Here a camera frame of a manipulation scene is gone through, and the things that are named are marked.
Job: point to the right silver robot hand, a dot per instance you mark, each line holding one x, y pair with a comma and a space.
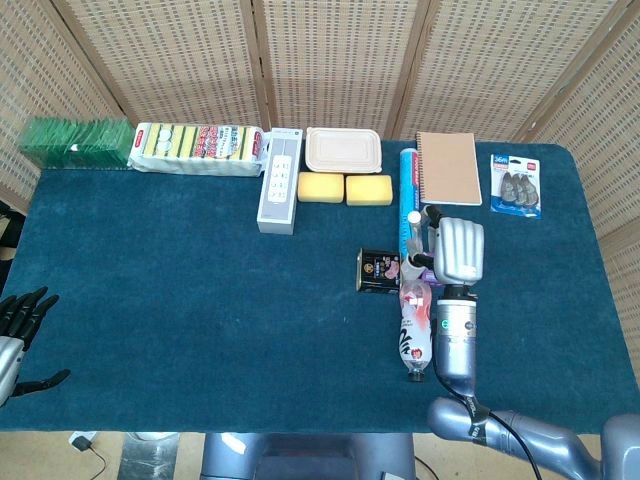
460, 250

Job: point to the woven bamboo folding screen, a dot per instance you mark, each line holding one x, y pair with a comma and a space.
340, 60

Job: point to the wrapped yellow sponge multipack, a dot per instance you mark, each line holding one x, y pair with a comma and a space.
195, 150

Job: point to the clear glass tube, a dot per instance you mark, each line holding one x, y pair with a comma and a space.
414, 218

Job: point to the black luncheon meat tin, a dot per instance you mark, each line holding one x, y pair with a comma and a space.
375, 270

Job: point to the white power strip box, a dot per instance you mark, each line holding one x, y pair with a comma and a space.
279, 185

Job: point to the tan spiral notebook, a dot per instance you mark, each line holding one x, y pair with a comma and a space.
450, 167

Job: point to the white cardboard tube roll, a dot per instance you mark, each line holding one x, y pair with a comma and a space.
409, 272

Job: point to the black metal stand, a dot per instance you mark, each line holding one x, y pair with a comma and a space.
7, 235

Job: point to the blue correction tape blister pack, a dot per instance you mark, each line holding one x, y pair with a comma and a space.
516, 185

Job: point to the green scouring pad pack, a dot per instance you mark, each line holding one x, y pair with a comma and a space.
75, 142

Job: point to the pink white plastic drink bottle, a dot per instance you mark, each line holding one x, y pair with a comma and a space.
415, 340

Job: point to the silver robot torso base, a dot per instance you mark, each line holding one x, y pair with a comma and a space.
300, 455

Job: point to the purple cardboard box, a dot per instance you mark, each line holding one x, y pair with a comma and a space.
429, 277

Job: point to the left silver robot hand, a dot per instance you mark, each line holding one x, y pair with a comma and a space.
17, 317

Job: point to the blue velvet tablecloth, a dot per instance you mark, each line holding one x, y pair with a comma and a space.
200, 300

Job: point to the blue cling film roll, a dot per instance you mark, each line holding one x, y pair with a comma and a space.
407, 185

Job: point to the yellow sponge green base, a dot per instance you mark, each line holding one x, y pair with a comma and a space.
369, 190
320, 187

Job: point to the beige lidded food container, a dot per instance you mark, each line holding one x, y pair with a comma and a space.
342, 150

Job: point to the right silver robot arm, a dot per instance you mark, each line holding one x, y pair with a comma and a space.
455, 345

